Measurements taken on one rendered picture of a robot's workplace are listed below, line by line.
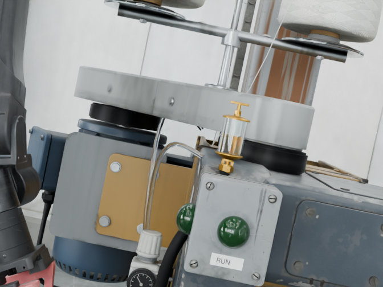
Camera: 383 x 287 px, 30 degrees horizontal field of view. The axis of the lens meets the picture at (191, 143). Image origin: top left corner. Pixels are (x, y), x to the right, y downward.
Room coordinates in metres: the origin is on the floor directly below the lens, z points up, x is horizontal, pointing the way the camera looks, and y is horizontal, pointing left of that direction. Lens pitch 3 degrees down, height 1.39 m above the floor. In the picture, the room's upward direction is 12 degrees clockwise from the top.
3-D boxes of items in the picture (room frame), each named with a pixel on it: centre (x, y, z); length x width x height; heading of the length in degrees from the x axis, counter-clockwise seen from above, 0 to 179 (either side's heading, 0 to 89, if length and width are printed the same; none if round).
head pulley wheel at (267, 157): (0.85, -0.09, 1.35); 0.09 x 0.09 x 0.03
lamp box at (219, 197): (0.67, -0.05, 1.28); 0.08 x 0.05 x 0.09; 91
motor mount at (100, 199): (1.10, 0.05, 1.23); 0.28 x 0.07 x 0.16; 91
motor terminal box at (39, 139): (1.14, 0.21, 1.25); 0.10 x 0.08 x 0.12; 26
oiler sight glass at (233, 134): (0.73, -0.04, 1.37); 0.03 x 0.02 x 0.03; 91
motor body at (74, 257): (1.18, 0.12, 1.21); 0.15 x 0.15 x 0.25
